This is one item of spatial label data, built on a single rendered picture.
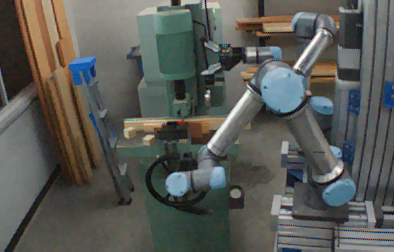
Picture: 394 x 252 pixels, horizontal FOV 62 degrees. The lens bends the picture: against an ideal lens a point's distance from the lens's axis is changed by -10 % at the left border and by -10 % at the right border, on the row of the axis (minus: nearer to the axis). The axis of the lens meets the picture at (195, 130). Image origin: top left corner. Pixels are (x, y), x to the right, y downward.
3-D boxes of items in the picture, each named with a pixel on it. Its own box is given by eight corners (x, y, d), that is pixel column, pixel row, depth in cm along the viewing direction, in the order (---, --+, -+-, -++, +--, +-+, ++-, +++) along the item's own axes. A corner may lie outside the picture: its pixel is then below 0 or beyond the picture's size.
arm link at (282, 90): (349, 176, 126) (282, 52, 107) (363, 200, 113) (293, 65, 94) (321, 191, 129) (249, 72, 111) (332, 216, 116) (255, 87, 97)
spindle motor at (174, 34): (157, 82, 167) (149, 16, 154) (163, 71, 183) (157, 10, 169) (194, 80, 165) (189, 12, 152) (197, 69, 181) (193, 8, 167)
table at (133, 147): (112, 167, 170) (110, 156, 167) (128, 138, 197) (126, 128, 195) (240, 165, 163) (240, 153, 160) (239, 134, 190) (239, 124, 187)
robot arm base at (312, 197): (338, 189, 143) (341, 169, 138) (339, 211, 130) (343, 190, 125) (302, 186, 147) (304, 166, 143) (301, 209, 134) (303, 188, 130)
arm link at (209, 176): (222, 156, 124) (190, 160, 125) (223, 174, 114) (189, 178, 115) (225, 175, 127) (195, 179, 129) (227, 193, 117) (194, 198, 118)
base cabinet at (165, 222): (158, 273, 213) (139, 179, 183) (171, 215, 265) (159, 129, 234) (231, 274, 208) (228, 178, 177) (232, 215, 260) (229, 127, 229)
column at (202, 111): (169, 132, 209) (155, 6, 177) (175, 116, 228) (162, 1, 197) (208, 131, 206) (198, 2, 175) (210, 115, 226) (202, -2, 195)
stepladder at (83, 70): (113, 207, 280) (64, 65, 230) (118, 189, 303) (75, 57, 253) (132, 204, 279) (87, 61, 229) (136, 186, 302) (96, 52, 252)
